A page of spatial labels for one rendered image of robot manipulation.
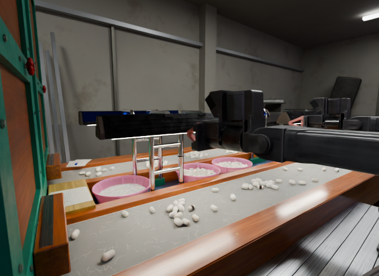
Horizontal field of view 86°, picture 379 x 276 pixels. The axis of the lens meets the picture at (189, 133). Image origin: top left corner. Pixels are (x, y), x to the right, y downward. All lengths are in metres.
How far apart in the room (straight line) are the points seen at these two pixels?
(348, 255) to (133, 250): 0.66
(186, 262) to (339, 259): 0.50
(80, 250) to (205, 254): 0.35
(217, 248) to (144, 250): 0.20
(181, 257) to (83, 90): 2.91
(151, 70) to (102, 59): 0.79
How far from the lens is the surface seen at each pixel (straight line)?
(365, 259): 0.92
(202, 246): 0.62
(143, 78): 3.59
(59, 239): 0.56
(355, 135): 0.35
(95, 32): 3.46
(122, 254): 0.67
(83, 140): 3.27
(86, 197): 0.95
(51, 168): 1.18
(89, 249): 0.72
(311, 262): 0.82
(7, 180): 0.35
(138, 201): 0.89
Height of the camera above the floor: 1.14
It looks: 8 degrees down
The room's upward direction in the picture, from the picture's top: straight up
